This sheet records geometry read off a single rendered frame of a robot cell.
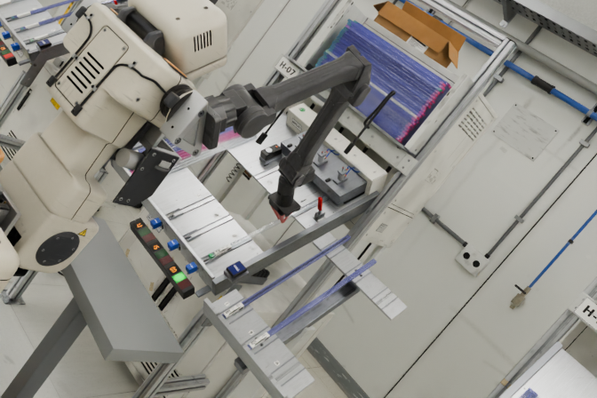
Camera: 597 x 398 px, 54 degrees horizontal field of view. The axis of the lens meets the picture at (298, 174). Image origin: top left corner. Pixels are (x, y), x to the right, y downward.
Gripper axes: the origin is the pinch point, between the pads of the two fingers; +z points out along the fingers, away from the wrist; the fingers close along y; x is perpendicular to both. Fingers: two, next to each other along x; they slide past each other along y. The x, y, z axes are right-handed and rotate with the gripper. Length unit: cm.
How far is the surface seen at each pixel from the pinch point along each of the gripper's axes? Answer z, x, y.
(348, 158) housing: -6.9, -34.7, 5.6
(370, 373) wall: 171, -75, -15
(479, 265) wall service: 101, -134, -22
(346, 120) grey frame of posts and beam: -12.1, -43.8, 18.5
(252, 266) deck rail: 0.6, 19.4, -10.1
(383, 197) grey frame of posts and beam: 0.2, -37.7, -11.8
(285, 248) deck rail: 0.9, 6.1, -10.1
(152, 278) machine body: 47, 34, 34
